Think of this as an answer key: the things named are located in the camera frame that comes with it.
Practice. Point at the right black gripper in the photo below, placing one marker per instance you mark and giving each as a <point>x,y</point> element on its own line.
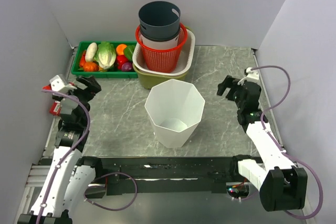
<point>227,83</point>

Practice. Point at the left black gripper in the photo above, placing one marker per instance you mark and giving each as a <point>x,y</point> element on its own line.
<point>89,93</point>

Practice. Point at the large white faceted container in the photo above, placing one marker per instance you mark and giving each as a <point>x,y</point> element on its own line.
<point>175,109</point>

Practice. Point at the white perforated rectangular basket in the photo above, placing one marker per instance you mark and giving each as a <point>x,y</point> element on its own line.
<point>183,64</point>

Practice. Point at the olive green rectangular basket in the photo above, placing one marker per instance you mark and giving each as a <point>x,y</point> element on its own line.
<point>149,80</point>

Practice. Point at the red mesh basket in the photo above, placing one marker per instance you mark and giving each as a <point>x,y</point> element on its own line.
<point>162,60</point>

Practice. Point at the white round bucket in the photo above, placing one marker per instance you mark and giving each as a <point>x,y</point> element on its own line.
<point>160,44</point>

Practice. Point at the dark grey round bucket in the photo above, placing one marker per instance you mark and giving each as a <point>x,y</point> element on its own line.
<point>159,20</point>

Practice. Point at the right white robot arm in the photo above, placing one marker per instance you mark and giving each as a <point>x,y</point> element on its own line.
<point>281,184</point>

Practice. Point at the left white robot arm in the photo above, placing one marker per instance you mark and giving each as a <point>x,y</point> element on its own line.
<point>70,172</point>

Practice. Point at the orange toy pumpkin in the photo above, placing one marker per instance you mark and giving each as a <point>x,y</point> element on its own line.
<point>90,67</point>

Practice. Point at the red toy chili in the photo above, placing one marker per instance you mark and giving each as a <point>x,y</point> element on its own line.
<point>82,59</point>

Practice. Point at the white toy radish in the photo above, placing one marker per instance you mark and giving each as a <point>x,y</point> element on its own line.
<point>91,52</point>

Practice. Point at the toy napa cabbage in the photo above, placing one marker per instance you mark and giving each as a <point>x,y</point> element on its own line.
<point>105,55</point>

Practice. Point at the red toy tomato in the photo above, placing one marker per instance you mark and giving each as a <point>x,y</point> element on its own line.
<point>120,61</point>

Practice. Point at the red rectangular box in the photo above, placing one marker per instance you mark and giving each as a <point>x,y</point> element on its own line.
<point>55,108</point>

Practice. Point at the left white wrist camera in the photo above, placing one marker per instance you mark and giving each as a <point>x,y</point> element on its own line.
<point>59,84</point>

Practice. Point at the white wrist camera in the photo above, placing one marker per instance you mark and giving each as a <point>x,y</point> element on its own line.
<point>250,75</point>
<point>59,84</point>

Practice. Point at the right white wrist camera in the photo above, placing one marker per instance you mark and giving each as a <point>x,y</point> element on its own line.
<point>250,75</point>

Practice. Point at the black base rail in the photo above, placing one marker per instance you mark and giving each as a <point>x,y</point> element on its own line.
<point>126,175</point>

